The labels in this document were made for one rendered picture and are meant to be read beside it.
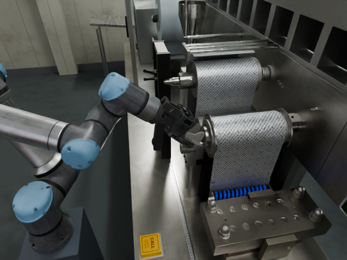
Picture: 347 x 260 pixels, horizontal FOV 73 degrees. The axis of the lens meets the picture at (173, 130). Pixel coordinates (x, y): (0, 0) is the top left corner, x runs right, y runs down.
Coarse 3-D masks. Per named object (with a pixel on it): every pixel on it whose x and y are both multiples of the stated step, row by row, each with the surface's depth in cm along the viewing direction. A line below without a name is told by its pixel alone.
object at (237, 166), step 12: (276, 144) 78; (216, 156) 76; (228, 156) 77; (240, 156) 78; (252, 156) 79; (264, 156) 81; (276, 156) 82; (216, 168) 80; (228, 168) 81; (240, 168) 82; (252, 168) 83; (264, 168) 85; (216, 180) 84; (228, 180) 85; (240, 180) 86; (252, 180) 88; (264, 180) 89
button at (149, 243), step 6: (150, 234) 86; (156, 234) 86; (144, 240) 84; (150, 240) 84; (156, 240) 84; (144, 246) 82; (150, 246) 82; (156, 246) 82; (144, 252) 81; (150, 252) 81; (156, 252) 81
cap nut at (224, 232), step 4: (224, 224) 73; (220, 228) 74; (224, 228) 72; (228, 228) 72; (220, 232) 73; (224, 232) 72; (228, 232) 72; (220, 236) 74; (224, 236) 73; (228, 236) 73
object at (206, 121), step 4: (204, 120) 79; (208, 120) 76; (284, 120) 77; (204, 124) 79; (208, 124) 75; (212, 132) 73; (212, 136) 73; (212, 140) 73; (212, 144) 74; (208, 148) 78; (212, 148) 74; (208, 152) 79
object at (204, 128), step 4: (200, 128) 80; (204, 128) 76; (208, 128) 76; (204, 132) 75; (208, 132) 75; (204, 136) 76; (208, 136) 75; (204, 140) 76; (208, 140) 75; (204, 144) 77; (208, 144) 76
